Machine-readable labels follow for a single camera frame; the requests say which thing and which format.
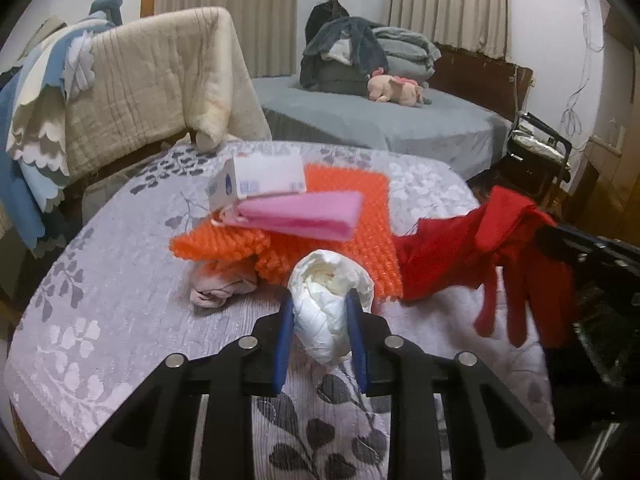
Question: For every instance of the bed with grey sheet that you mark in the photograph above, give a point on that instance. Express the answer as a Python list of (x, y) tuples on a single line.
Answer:
[(375, 120)]

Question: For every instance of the pink plush toy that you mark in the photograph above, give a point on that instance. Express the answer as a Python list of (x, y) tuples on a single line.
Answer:
[(395, 90)]

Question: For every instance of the orange mesh mat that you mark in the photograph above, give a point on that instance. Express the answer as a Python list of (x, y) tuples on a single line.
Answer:
[(350, 255)]

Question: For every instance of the cream quilt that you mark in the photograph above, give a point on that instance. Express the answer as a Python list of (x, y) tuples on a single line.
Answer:
[(150, 85)]

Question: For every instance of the wooden headboard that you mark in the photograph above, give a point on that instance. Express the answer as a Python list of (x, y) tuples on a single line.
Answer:
[(480, 75)]

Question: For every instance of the black folding chair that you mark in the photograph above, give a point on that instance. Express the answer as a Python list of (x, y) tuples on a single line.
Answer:
[(535, 180)]

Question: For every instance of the beige pleated curtain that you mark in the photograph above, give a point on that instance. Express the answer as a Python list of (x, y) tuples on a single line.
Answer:
[(225, 10), (450, 5)]

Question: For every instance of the patterned seat cushion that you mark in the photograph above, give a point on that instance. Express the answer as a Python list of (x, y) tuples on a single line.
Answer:
[(537, 146)]

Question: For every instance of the blue cream scalloped blanket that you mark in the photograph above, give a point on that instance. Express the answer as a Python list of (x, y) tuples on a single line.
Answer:
[(35, 110)]

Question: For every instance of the white cloth bundle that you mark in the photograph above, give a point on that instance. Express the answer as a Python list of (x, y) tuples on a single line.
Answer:
[(320, 310)]

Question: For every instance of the wooden chair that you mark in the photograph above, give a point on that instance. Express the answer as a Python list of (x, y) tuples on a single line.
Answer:
[(100, 180)]

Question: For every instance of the pink folded cloth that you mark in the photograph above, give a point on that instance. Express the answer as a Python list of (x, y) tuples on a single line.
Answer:
[(310, 212)]

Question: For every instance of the folded grey blankets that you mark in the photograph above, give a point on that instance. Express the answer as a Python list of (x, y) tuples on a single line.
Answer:
[(410, 55)]

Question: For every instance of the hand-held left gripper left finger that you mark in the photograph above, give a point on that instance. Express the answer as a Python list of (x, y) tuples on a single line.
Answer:
[(283, 345)]

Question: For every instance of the pale pink sock bundle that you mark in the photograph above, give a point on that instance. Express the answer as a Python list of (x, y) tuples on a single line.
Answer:
[(220, 285)]

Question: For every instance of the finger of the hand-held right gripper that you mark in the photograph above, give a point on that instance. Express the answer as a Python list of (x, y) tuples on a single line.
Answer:
[(590, 242), (610, 275)]

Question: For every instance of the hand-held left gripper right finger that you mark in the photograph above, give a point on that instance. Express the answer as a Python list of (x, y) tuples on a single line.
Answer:
[(356, 345)]

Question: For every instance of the wooden wardrobe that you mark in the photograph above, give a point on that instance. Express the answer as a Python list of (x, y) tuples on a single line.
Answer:
[(620, 185)]

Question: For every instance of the dark grey fleece jacket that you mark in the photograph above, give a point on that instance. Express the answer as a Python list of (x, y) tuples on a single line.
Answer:
[(345, 40)]

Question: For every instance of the white cardboard box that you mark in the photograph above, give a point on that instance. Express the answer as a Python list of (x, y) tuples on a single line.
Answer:
[(270, 172)]

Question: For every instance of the grey floral tablecloth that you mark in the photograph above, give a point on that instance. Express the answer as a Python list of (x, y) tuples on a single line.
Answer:
[(125, 310)]

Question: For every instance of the red garment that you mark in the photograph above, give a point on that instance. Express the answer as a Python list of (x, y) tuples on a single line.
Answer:
[(450, 260)]

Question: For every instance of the bin with black bag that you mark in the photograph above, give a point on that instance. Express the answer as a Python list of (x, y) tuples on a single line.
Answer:
[(600, 350)]

